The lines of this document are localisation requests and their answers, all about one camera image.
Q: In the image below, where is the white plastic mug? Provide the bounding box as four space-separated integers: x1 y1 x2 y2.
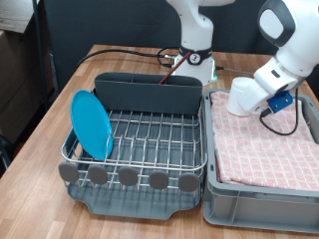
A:
226 77 256 118

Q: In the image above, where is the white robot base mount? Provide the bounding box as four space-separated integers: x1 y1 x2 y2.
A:
171 54 218 87

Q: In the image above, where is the red wooden spoon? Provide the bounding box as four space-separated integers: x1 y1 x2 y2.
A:
159 52 192 85

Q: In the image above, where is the dark grey cutlery holder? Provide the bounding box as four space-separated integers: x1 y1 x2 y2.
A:
94 72 203 117

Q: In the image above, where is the black chair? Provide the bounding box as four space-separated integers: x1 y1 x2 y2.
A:
0 133 15 177

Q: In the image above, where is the black camera cable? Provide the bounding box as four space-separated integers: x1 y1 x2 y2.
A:
258 87 300 136

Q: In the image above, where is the metal wire dish rack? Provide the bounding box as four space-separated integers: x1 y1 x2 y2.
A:
58 88 208 200

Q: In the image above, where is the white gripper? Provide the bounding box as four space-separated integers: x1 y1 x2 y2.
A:
237 79 274 116

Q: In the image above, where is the grey plastic crate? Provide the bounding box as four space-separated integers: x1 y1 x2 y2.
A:
201 88 319 234

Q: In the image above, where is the brown cardboard box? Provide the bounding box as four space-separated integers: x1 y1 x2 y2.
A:
0 29 56 153

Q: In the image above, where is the wooden shelf board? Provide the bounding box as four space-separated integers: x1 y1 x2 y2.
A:
0 0 42 35

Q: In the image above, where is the pink checkered towel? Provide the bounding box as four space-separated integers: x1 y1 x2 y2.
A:
209 91 319 192

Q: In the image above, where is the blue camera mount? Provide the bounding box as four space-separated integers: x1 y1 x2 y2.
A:
266 91 294 114

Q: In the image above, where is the black metal pole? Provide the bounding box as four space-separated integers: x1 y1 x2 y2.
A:
31 0 51 113

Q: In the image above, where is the grey plastic drain tray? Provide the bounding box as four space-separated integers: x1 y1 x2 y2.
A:
60 89 205 221

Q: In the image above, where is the blue plastic plate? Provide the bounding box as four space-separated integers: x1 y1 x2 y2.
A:
70 89 115 161

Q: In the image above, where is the black power cable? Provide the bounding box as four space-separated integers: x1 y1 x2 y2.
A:
77 46 182 69

